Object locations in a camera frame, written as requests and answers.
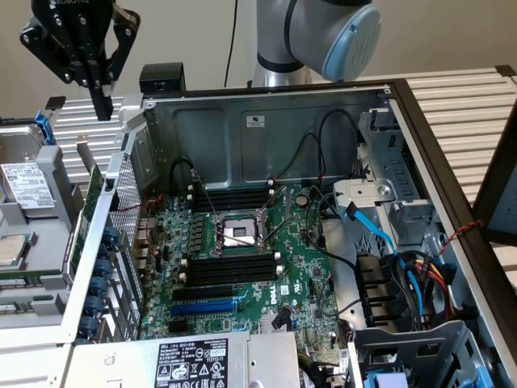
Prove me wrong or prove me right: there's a grey metal drive cage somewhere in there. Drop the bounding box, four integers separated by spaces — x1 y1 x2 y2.
346 318 500 388

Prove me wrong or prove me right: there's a black camera cable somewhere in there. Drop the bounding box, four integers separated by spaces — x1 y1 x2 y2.
223 0 239 89

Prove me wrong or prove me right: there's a silver chipset heatsink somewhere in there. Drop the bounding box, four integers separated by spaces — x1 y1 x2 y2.
259 313 294 335

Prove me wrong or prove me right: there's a metal socket cover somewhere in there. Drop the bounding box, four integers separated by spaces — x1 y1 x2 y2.
258 184 292 221

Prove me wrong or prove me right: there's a long black expansion slot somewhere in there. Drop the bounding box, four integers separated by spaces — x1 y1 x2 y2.
172 284 235 303

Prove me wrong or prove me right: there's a red black twisted wire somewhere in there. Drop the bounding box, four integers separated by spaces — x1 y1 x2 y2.
438 220 484 255

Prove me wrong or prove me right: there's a blue disk rail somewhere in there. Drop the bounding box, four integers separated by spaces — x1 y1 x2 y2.
34 109 57 147

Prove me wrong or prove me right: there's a CPU socket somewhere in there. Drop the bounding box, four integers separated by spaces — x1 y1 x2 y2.
208 212 271 258

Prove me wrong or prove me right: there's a blue plastic drive carrier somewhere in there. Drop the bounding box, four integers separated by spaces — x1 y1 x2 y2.
364 370 410 388

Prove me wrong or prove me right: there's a green motherboard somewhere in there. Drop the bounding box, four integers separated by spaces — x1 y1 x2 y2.
139 183 340 356

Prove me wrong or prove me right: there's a dark framed panel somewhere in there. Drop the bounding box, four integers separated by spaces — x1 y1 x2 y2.
472 108 517 243

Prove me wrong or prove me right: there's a blue plastic tab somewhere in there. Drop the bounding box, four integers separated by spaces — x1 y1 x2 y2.
475 361 493 388

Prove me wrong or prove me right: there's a hard disk with white label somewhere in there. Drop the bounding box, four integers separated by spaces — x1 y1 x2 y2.
0 123 57 221

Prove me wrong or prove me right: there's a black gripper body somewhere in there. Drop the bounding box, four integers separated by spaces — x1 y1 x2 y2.
31 0 116 61

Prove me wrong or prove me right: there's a silver power supply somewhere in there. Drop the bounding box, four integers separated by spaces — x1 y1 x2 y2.
70 331 302 388

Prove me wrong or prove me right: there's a blue expansion slot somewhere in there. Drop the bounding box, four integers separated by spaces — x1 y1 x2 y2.
168 299 238 319

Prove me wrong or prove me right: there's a metal disk bay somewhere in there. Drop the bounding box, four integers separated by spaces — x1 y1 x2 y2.
333 108 443 259

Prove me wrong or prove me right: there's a grey parts rack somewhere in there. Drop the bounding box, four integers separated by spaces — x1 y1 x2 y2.
0 144 82 324

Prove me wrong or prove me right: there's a green graphics card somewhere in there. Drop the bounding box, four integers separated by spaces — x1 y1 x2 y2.
66 134 107 286

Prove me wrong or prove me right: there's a black looped cable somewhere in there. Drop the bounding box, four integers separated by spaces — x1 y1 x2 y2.
170 158 200 192

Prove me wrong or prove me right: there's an open metal PC case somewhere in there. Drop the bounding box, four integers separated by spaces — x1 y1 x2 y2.
56 78 517 388

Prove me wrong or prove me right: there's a coloured power wire harness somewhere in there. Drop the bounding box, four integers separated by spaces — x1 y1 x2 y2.
397 249 460 328

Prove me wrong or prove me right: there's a thin black wire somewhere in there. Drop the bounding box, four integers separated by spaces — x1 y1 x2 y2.
317 109 363 181
272 133 324 183

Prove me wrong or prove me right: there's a black plastic box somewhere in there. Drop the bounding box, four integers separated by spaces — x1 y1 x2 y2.
139 63 187 93

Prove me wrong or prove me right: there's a thin red wire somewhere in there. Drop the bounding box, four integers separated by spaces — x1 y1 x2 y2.
141 193 167 217

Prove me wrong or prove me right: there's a black wire plug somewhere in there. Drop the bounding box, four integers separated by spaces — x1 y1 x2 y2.
272 306 293 331

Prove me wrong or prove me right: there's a silver CPU chip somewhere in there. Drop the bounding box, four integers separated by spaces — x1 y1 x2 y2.
0 233 32 271

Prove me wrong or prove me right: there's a blue SATA wire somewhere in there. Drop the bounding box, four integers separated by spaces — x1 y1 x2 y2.
344 203 425 336

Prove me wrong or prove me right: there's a long black wire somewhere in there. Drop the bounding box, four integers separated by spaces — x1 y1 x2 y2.
305 185 359 270

